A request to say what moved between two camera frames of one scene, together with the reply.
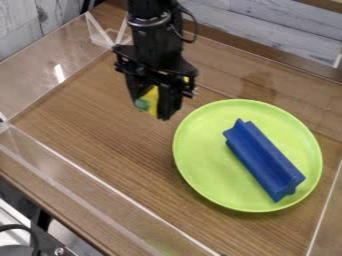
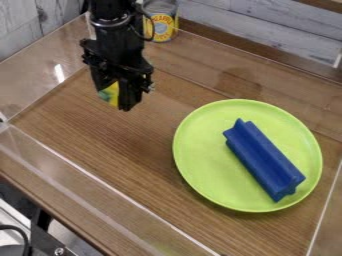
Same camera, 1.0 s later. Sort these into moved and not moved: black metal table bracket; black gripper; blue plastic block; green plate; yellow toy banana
Moved: yellow toy banana; black gripper
Not moved: black metal table bracket; green plate; blue plastic block
